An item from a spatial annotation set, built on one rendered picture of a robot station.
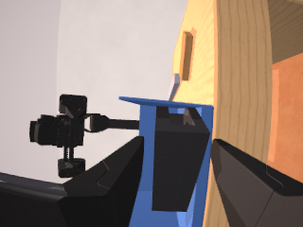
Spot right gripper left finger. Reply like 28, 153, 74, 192
0, 136, 144, 227

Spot blue open-top tray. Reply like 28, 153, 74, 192
118, 96, 214, 227

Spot orange domino tile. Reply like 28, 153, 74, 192
179, 31, 193, 81

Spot light orange flat board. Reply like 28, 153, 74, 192
172, 0, 303, 227

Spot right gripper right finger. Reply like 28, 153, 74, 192
210, 139, 303, 227

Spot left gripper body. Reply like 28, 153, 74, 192
58, 94, 87, 178

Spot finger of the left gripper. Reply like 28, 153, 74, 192
59, 160, 85, 174
59, 100, 87, 118

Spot light grey flat bar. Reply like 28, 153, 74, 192
169, 74, 181, 101

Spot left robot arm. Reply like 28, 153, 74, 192
29, 113, 139, 148

